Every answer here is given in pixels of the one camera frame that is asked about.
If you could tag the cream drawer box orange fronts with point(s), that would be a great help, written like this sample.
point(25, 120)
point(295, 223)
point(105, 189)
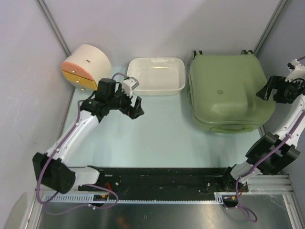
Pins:
point(86, 66)

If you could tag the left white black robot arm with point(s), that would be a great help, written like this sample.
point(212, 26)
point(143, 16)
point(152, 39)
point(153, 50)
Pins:
point(52, 168)

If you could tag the green hard-shell suitcase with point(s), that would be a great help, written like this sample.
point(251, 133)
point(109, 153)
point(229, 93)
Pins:
point(222, 92)

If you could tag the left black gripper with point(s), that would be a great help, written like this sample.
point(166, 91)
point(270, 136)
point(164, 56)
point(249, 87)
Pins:
point(132, 112)

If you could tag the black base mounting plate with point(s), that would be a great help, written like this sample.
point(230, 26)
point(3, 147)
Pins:
point(164, 184)

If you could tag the aluminium frame rail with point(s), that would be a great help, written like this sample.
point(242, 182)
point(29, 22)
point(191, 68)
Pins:
point(270, 185)

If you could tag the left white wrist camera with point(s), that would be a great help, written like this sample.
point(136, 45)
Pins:
point(129, 84)

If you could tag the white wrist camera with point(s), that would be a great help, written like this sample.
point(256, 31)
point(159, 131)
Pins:
point(296, 71)
point(129, 84)

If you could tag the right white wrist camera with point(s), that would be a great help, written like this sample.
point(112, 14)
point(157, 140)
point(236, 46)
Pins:
point(296, 71)

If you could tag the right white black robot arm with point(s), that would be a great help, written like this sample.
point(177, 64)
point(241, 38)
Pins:
point(274, 151)

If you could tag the white rectangular plastic basin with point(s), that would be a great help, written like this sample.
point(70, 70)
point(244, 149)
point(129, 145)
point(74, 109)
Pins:
point(158, 76)

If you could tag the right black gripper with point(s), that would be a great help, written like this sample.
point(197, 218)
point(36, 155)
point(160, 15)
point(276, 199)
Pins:
point(279, 83)

